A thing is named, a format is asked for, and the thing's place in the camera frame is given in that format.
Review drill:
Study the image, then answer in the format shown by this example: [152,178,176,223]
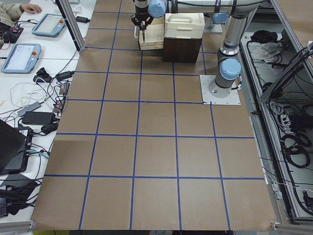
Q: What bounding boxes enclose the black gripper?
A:
[131,6,154,31]

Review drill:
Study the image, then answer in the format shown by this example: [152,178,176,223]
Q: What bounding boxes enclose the grey orange scissors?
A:
[141,24,146,42]

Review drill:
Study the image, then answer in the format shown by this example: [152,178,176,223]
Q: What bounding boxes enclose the wooden drawer with white handle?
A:
[134,18,164,50]

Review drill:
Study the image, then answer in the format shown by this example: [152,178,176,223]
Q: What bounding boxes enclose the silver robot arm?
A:
[163,0,263,64]
[131,0,166,31]

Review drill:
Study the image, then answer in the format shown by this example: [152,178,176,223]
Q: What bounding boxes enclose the person's hand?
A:
[20,3,42,14]

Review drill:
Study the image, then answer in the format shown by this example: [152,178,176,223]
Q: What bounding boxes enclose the cream plastic tray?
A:
[164,13,205,39]

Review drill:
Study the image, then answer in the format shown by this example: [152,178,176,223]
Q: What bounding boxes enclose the dark brown wooden cabinet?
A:
[162,38,202,63]

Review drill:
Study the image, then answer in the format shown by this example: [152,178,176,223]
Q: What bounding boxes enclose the black power adapter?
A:
[75,16,90,24]

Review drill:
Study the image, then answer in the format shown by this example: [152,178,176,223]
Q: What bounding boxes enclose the far blue teach pendant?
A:
[32,13,66,38]

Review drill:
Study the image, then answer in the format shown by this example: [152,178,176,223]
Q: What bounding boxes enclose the blue teach pendant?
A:
[32,13,66,38]
[1,43,41,74]

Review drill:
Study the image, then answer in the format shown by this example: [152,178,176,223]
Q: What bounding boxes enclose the near blue teach pendant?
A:
[1,43,41,74]

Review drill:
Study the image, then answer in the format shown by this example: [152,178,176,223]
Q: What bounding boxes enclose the black adapter brick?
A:
[22,111,56,125]

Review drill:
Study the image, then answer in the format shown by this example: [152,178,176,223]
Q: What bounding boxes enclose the black laptop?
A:
[0,121,33,175]

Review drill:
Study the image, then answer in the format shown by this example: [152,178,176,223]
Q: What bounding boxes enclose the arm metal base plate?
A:
[203,14,223,34]
[200,75,241,106]

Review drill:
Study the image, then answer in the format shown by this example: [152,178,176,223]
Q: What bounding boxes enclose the aluminium frame post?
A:
[55,0,86,53]

